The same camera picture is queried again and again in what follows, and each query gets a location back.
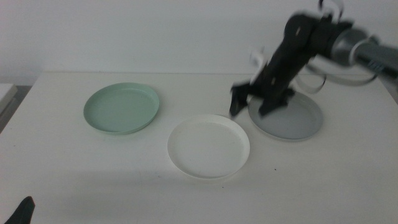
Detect grey flat cable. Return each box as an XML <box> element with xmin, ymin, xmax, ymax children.
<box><xmin>294</xmin><ymin>58</ymin><xmax>379</xmax><ymax>95</ymax></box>

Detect white shallow bowl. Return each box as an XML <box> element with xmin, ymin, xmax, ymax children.
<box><xmin>167</xmin><ymin>113</ymin><xmax>251</xmax><ymax>180</ymax></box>

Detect grey shallow bowl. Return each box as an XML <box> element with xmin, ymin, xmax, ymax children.
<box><xmin>248</xmin><ymin>90</ymin><xmax>324</xmax><ymax>142</ymax></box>

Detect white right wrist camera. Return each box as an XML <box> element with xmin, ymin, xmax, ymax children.
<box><xmin>249</xmin><ymin>46</ymin><xmax>269</xmax><ymax>82</ymax></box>

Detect pale green shallow bowl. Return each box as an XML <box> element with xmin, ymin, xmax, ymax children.
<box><xmin>83</xmin><ymin>82</ymin><xmax>160</xmax><ymax>136</ymax></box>

